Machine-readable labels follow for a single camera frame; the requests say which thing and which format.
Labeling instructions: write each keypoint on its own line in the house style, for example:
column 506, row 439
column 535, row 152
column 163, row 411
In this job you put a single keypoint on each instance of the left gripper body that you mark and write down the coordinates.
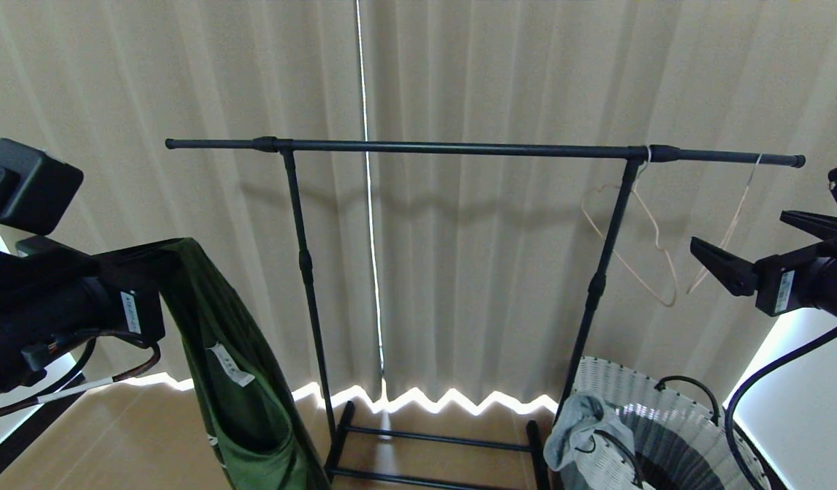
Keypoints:
column 64, row 313

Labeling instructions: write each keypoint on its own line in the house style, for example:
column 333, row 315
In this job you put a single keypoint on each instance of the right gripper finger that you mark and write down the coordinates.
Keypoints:
column 816, row 224
column 731, row 272

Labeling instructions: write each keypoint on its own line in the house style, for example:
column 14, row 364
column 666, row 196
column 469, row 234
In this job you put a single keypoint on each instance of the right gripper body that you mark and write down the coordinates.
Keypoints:
column 820, row 279

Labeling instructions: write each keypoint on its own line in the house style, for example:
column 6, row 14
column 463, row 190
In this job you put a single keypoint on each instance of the pink clothes hanger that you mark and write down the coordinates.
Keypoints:
column 676, row 289
column 726, row 239

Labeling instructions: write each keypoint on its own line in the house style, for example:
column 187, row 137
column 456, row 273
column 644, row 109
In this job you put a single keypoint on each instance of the green printed shirt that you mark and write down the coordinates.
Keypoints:
column 255, row 422

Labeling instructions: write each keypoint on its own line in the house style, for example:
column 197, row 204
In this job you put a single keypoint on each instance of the white laundry basket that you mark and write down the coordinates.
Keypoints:
column 616, row 381

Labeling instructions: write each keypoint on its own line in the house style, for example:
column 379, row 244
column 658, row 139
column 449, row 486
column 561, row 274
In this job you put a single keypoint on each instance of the black clothes rack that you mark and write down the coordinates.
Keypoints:
column 459, row 148

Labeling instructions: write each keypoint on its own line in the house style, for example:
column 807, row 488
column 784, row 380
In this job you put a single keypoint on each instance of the pale grey garment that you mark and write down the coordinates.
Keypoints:
column 582, row 422

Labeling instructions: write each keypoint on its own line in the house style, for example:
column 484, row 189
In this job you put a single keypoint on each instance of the beige curtain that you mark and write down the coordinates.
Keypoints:
column 493, row 68

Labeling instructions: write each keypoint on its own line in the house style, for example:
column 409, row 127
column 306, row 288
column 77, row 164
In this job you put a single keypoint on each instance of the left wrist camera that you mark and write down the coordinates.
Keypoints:
column 37, row 184

